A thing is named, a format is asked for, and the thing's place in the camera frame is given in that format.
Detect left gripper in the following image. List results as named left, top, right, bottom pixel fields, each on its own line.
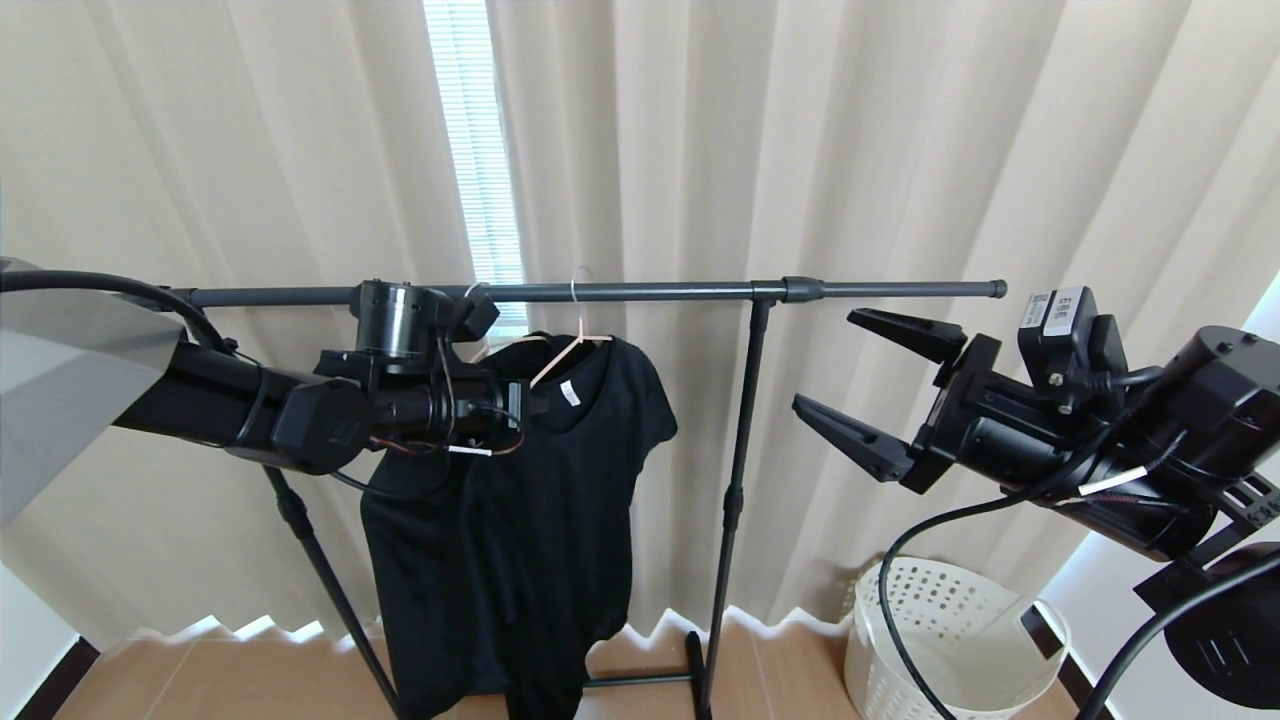
left=455, top=378, right=553, bottom=434

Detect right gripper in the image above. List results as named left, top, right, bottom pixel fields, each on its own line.
left=792, top=307, right=1106, bottom=496

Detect pink clothes hanger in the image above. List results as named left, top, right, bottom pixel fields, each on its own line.
left=462, top=282, right=493, bottom=363
left=528, top=265, right=614, bottom=391

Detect black garment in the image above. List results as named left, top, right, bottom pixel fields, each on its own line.
left=470, top=335, right=679, bottom=720

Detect black shorts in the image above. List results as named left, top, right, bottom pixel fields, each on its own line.
left=360, top=335, right=501, bottom=720

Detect black clothes rack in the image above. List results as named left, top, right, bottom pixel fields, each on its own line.
left=160, top=276, right=1008, bottom=720

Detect white laundry basket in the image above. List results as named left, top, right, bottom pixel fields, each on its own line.
left=843, top=557, right=1073, bottom=720

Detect beige curtain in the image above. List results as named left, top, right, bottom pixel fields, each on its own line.
left=0, top=0, right=479, bottom=651
left=487, top=0, right=1280, bottom=636

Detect window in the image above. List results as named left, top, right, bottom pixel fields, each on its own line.
left=423, top=0, right=529, bottom=333

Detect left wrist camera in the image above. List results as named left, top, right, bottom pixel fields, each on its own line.
left=452, top=290, right=501, bottom=343

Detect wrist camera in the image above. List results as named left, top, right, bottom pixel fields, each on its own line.
left=452, top=290, right=501, bottom=343
left=1016, top=285, right=1166, bottom=416

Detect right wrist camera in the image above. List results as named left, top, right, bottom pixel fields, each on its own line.
left=1016, top=285, right=1166, bottom=416

